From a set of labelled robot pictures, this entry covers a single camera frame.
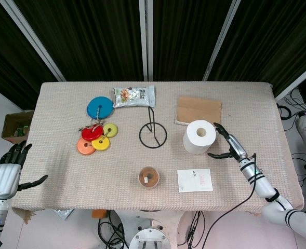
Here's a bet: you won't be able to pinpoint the beige waffle tablecloth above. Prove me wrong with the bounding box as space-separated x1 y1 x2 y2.
10 81 305 225

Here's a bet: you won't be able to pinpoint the cardboard box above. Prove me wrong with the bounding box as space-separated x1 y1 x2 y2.
1 110 35 145

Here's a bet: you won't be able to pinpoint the clear jar of rubber bands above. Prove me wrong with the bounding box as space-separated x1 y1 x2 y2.
138 166 161 189

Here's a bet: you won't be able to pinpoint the blue wooden disc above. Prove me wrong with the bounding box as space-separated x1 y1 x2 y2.
87 96 114 120

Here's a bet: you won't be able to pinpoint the black wire stand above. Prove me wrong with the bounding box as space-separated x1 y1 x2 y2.
139 106 168 149

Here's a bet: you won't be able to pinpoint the black floor cables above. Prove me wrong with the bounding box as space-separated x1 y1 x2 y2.
97 210 129 249

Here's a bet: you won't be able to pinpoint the yellow wooden disc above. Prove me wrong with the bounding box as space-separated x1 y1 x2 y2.
91 135 111 151

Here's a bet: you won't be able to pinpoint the snack bag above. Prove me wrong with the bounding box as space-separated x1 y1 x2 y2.
112 85 156 109

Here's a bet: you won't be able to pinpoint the silver foil bag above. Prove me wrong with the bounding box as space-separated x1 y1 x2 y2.
52 209 75 221

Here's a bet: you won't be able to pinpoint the white toilet paper roll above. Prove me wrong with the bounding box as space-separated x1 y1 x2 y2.
182 119 217 156

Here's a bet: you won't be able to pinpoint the twine rope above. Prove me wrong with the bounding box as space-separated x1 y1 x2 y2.
77 104 112 142

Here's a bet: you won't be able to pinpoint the white postcard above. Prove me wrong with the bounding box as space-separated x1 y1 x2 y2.
177 168 213 193

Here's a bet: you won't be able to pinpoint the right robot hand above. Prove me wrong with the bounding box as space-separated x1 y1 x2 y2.
207 122 250 161

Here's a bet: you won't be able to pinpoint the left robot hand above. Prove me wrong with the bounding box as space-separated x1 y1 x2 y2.
0 141 49 200

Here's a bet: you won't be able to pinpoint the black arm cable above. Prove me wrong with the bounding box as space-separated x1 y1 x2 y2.
201 153 264 249

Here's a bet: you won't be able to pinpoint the orange wooden disc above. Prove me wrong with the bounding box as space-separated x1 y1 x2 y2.
76 137 97 156

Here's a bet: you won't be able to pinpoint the lime green wooden disc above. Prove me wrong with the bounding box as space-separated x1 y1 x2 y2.
103 122 119 138

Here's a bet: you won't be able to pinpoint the orange box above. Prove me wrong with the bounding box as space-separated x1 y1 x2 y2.
91 209 111 219

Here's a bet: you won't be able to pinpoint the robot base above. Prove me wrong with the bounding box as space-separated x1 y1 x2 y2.
117 210 192 249

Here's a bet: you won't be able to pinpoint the red wooden disc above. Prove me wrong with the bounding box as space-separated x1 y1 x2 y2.
81 124 103 142

